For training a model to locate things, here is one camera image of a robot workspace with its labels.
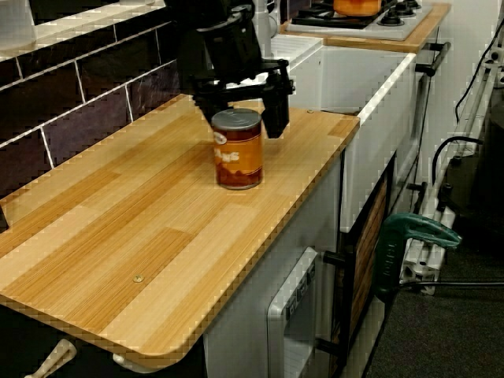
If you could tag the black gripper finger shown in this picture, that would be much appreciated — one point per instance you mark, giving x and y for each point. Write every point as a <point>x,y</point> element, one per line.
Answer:
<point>276,114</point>
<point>210,106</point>

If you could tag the green clamp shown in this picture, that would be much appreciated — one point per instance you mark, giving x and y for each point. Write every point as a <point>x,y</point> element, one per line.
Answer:
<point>413,228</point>

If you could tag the white toy faucet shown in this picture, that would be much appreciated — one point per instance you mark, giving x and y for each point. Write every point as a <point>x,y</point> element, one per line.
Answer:
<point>262,27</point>

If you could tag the black stove grate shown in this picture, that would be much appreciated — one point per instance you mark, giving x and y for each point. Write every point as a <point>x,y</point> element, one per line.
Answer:
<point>315,17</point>

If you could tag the white canister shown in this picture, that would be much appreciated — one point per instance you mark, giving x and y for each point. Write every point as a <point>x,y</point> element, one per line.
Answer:
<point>15,19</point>

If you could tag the dark tile backsplash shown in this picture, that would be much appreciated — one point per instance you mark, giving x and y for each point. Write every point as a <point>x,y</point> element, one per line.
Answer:
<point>98,78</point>

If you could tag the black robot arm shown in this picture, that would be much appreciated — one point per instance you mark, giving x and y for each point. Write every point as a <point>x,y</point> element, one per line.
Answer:
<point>204,12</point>

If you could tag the grey stove plate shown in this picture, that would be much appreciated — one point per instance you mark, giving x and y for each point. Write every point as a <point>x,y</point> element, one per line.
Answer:
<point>393,33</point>

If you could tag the white curved bracket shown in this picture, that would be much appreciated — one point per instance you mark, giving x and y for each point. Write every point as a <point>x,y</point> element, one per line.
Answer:
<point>132,364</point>

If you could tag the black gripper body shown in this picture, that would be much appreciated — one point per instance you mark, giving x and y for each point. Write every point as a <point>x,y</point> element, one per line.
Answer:
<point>236,55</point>

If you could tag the black stove knob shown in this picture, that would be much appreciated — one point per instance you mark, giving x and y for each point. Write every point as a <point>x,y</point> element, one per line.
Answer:
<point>402,8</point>
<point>391,19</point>
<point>412,3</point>

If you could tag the white kitchen cabinet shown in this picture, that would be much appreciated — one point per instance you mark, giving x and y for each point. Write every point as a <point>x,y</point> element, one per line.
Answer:
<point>244,315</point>

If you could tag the orange beans can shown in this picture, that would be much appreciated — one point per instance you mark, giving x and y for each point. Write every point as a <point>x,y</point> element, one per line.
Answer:
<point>238,157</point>

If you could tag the black framed slatted door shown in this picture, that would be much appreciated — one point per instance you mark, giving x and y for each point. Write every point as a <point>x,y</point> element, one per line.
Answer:
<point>370,236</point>

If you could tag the cream shelf board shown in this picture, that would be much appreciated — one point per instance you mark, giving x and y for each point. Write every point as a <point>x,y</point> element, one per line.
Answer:
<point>78,27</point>

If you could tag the white toy sink unit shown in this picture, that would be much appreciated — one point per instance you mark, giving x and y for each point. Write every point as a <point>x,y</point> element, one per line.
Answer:
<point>374,157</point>

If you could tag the orange pot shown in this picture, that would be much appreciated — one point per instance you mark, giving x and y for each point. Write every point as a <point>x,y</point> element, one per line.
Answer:
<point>356,7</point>

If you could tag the aluminium frame rail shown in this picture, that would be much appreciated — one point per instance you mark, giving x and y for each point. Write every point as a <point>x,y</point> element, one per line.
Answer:
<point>419,269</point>

